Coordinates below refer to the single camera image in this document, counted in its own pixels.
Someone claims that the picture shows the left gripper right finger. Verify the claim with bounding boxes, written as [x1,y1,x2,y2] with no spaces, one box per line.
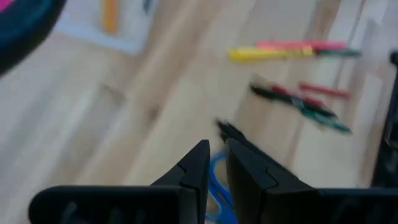
[226,138,320,224]

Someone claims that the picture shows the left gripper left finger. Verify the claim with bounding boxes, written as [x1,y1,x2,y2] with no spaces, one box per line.
[150,139,211,224]

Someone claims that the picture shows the blue scissors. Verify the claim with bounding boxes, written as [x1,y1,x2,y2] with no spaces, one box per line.
[205,151,239,224]

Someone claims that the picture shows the black pen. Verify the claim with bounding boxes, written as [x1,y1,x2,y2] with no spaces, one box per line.
[216,119,282,175]

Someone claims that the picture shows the black marker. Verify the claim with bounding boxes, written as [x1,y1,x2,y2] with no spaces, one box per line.
[250,83,338,118]

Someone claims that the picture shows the long red crayon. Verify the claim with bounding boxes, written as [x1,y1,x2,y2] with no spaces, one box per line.
[299,81,351,100]

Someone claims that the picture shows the yellow highlighter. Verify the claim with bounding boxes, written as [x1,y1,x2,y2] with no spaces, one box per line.
[229,45,314,65]

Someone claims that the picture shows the clear supply box pink lid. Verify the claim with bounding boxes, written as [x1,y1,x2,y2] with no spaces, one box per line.
[54,0,159,56]

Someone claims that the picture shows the pink highlighter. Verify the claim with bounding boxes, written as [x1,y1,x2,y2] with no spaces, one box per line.
[257,39,347,53]

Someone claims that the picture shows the wooden pencil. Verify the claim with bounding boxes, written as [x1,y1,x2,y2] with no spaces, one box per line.
[101,0,121,34]

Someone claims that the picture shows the short red crayon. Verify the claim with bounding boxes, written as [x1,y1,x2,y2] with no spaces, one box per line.
[271,84,326,109]

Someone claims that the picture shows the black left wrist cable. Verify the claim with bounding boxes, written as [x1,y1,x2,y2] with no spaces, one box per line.
[0,0,68,77]

